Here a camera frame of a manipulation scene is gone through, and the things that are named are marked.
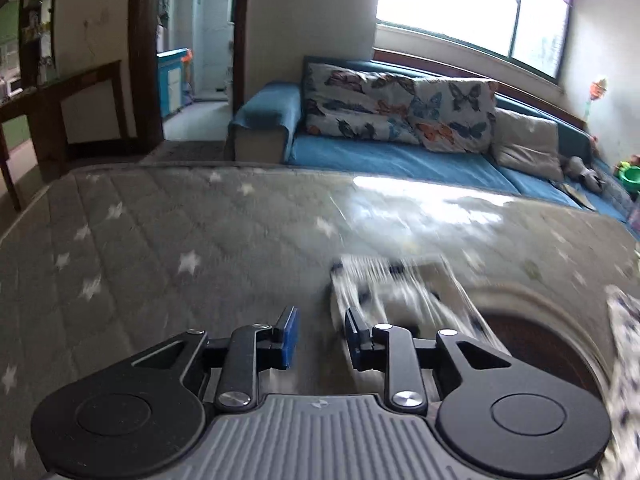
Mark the blue and white cabinet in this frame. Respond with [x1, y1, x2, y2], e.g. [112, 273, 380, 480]
[156, 48, 194, 122]

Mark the teal sofa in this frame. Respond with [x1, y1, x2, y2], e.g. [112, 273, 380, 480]
[227, 55, 640, 241]

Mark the beige cushion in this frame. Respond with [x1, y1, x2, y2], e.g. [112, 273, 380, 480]
[491, 107, 564, 182]

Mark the white patterned garment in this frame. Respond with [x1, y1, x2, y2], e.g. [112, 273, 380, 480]
[597, 284, 640, 480]
[327, 254, 506, 357]

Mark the green toy bowl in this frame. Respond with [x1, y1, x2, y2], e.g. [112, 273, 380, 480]
[616, 160, 640, 192]

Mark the blue armrest cover cloth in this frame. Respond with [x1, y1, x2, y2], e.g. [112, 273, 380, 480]
[230, 82, 303, 134]

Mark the green kitchen cabinet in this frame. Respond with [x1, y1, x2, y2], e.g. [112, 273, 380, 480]
[0, 0, 21, 47]

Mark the dark wooden console table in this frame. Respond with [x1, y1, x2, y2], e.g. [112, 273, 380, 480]
[0, 60, 137, 212]

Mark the orange flower toy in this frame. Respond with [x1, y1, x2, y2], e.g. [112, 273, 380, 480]
[584, 77, 609, 122]

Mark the grey plush toy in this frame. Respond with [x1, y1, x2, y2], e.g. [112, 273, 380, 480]
[561, 156, 609, 194]

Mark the grey star quilted table cover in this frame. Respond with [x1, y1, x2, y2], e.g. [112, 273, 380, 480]
[0, 162, 640, 480]

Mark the dark wooden door frame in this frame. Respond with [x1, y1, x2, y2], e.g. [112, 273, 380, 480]
[128, 0, 252, 137]

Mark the butterfly print cushion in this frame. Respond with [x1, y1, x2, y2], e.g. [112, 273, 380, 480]
[303, 61, 422, 145]
[406, 79, 499, 156]

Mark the round black induction cooker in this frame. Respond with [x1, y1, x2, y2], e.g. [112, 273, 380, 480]
[475, 310, 608, 402]

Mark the dark wooden shelf unit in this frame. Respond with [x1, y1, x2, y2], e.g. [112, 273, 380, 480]
[0, 0, 57, 92]

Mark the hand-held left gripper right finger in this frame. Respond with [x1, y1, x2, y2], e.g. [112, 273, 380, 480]
[344, 307, 512, 414]

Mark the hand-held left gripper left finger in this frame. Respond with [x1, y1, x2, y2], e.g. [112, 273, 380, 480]
[131, 306, 301, 409]

